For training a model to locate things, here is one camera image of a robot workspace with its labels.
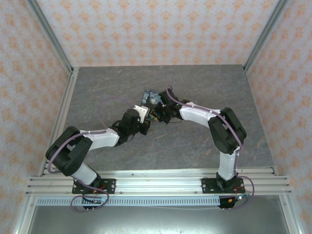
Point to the left small circuit board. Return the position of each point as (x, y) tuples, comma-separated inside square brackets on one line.
[(95, 200)]

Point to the aluminium side rail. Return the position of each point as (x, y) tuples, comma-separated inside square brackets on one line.
[(69, 90)]

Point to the aluminium corner post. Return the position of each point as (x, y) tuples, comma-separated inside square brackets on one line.
[(265, 36), (51, 36)]

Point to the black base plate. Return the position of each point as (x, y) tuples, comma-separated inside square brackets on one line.
[(109, 186), (209, 186)]

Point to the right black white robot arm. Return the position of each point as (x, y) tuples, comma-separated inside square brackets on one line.
[(226, 136)]

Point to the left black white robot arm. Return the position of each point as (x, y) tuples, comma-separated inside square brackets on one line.
[(70, 151)]

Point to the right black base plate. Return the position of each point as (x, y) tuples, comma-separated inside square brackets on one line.
[(209, 186)]

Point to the starry night print pouch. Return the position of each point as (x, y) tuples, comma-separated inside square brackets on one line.
[(151, 98)]

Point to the left aluminium corner post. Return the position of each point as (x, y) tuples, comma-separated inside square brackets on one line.
[(51, 36)]

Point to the wide aluminium base beam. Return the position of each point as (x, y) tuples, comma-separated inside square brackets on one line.
[(158, 186)]

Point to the grey metal sheet panel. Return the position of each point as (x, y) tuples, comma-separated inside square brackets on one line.
[(158, 220)]

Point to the right small circuit board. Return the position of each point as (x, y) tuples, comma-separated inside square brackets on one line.
[(237, 198)]

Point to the narrow aluminium table edge beam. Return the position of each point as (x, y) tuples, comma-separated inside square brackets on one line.
[(158, 172)]

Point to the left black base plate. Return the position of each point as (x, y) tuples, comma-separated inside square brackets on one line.
[(109, 186)]

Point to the right aluminium corner post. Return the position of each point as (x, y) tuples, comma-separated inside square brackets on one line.
[(265, 36)]

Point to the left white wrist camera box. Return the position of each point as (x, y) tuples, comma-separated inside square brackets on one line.
[(142, 112)]

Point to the small circuit board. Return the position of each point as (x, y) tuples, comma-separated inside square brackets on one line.
[(95, 200), (237, 198)]

